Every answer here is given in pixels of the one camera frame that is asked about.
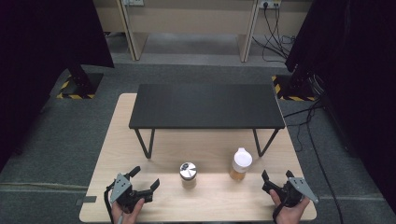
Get person's left hand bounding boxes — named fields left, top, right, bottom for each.
left=111, top=198, right=146, bottom=224

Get glass jar with silver lid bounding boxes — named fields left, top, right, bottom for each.
left=178, top=161, right=198, bottom=189

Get beige desk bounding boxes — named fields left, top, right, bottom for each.
left=92, top=0, right=314, bottom=63

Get grey floor tape piece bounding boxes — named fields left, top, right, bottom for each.
left=76, top=195, right=98, bottom=206

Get stand with striped base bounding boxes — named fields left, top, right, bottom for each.
left=55, top=63, right=105, bottom=100
left=271, top=69, right=318, bottom=103

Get black raised shelf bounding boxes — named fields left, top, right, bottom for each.
left=128, top=83, right=287, bottom=160

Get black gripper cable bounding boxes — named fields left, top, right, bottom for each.
left=104, top=181, right=116, bottom=224
left=272, top=203, right=285, bottom=224

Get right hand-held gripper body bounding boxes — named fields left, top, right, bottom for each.
left=262, top=176, right=319, bottom=208

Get black curtain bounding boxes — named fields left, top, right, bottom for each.
left=0, top=0, right=115, bottom=173
left=284, top=0, right=396, bottom=216

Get black plugged cables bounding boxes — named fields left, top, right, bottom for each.
left=251, top=3, right=297, bottom=63

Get person's right hand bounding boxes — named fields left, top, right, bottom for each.
left=269, top=189, right=311, bottom=224

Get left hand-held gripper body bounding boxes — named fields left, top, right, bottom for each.
left=109, top=173, right=154, bottom=215

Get clear bottle with white lid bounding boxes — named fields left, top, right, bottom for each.
left=229, top=147, right=254, bottom=181

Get black floor cable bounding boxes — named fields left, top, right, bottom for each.
left=282, top=99, right=346, bottom=224

